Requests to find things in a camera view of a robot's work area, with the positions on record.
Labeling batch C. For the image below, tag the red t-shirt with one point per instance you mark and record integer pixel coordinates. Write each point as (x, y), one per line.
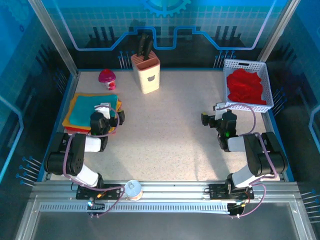
(246, 86)
(75, 129)

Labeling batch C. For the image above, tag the stack of folded towels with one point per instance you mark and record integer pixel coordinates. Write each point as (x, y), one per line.
(65, 123)

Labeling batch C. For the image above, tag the teal folded t-shirt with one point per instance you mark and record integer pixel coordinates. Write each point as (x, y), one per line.
(82, 110)

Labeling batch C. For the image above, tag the red folded t-shirt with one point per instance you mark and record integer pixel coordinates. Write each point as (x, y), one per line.
(75, 129)

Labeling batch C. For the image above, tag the pink lidded cup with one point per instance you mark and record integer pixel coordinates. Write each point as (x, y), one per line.
(107, 78)

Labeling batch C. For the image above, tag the cream knife block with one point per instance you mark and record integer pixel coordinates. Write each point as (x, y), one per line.
(148, 75)

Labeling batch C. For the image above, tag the white perforated plastic basket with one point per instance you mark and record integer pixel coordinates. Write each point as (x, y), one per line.
(250, 65)

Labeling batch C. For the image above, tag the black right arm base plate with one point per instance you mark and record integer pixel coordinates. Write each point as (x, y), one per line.
(217, 192)

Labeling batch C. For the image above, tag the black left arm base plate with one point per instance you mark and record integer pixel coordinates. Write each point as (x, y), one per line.
(112, 193)

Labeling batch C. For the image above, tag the aluminium rail frame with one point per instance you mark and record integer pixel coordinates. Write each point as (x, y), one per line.
(175, 192)

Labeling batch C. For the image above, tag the aluminium frame post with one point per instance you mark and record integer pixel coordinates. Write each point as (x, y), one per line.
(52, 37)
(277, 31)

